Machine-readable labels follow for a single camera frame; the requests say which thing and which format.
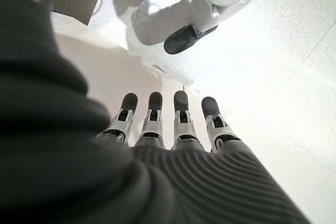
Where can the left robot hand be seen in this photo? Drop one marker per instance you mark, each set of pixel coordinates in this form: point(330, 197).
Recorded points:
point(78, 171)

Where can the black left robot foot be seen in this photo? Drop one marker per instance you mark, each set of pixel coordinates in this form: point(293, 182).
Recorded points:
point(183, 40)

